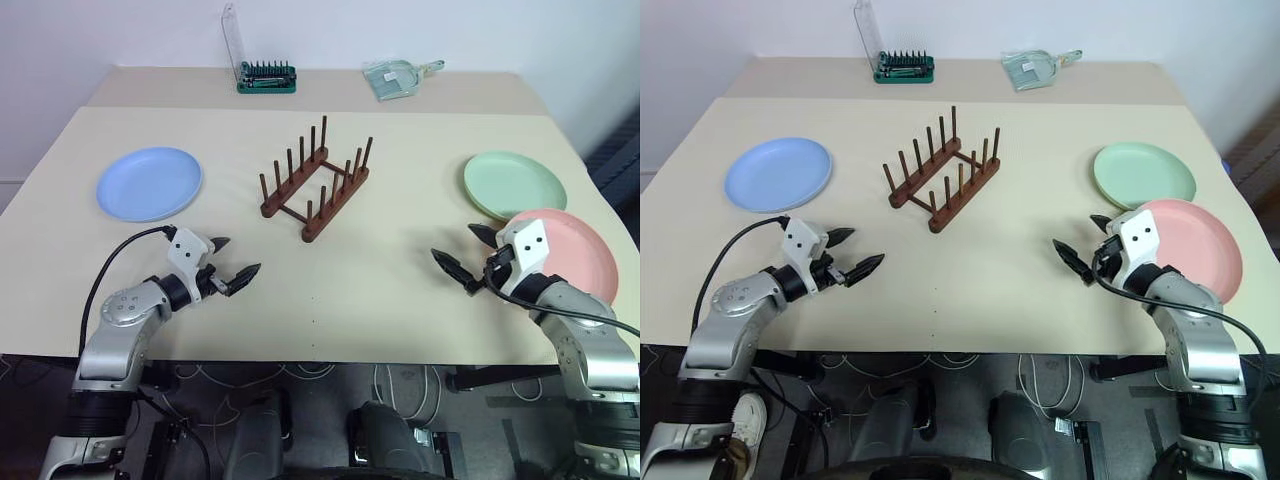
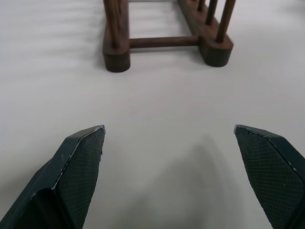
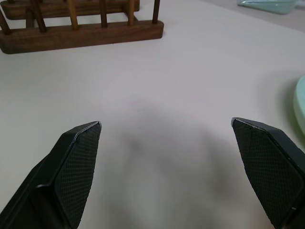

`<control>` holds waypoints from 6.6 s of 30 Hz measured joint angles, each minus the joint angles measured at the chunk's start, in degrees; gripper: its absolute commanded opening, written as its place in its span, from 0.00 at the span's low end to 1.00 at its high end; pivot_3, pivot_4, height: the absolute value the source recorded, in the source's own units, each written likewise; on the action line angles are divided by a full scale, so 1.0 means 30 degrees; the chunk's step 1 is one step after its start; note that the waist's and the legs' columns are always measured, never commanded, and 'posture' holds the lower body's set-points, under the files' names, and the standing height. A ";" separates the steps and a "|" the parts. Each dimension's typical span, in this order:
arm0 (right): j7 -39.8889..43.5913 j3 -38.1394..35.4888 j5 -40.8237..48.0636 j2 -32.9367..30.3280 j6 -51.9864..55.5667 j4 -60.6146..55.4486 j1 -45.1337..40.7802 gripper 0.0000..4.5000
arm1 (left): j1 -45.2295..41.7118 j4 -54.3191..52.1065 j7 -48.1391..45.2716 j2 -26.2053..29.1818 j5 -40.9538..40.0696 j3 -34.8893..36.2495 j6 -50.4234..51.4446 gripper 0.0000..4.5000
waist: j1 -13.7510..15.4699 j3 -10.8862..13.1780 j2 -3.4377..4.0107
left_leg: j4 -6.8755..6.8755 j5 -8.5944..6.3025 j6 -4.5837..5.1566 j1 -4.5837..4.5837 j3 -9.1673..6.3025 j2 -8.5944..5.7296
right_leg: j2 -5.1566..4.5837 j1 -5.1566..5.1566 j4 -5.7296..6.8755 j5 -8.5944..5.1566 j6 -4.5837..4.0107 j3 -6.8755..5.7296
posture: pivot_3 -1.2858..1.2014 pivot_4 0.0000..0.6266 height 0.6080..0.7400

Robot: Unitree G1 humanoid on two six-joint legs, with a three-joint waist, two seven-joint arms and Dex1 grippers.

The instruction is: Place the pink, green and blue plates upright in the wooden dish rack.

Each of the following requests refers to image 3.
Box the wooden dish rack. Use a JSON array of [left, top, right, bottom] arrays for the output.
[[0, 0, 165, 54]]

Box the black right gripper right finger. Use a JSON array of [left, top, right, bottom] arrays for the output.
[[230, 116, 305, 229]]

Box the pale green plate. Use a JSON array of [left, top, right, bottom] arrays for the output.
[[294, 74, 305, 135]]

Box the pale blue plate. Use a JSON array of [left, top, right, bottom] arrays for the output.
[[236, 0, 297, 15]]

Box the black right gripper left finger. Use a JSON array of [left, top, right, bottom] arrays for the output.
[[0, 120, 103, 229]]

